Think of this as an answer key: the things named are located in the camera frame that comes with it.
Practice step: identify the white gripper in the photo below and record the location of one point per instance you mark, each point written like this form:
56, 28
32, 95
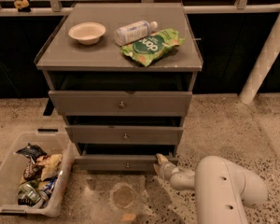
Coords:
168, 169

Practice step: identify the grey bottom drawer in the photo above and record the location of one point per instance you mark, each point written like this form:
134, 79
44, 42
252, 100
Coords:
128, 158

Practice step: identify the grey drawer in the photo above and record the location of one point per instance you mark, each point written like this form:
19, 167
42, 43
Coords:
140, 135
128, 158
121, 103

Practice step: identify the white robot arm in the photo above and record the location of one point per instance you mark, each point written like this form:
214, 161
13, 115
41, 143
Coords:
222, 188

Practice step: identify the grey middle drawer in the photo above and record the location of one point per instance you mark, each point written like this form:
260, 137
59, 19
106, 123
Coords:
140, 135

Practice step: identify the grey top drawer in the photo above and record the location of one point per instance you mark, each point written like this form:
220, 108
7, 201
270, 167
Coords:
121, 103

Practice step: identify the grey drawer cabinet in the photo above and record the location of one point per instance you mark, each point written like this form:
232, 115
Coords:
70, 66

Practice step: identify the yellow chip bag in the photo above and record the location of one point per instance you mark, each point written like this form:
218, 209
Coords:
50, 165

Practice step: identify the blue soda can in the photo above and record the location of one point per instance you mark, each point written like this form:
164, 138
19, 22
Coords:
47, 190

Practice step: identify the green snack bag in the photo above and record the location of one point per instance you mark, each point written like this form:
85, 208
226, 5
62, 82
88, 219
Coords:
153, 47

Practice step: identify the brown snack packet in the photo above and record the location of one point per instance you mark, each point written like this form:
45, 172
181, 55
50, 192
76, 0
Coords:
32, 171

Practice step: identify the dark blue snack bag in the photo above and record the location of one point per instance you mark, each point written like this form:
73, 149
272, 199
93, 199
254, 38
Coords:
32, 152

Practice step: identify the clear plastic bin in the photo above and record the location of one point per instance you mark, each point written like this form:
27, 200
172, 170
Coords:
13, 166

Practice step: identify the clear plastic bottle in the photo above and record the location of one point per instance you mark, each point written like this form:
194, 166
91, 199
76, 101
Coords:
134, 31

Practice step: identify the white paper bowl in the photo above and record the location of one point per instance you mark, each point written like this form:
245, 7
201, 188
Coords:
87, 33

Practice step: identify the white diagonal pipe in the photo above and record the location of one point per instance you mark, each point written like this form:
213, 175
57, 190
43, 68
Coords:
263, 64

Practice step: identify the small yellow black figure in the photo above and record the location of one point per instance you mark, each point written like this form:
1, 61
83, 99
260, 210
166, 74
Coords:
22, 5

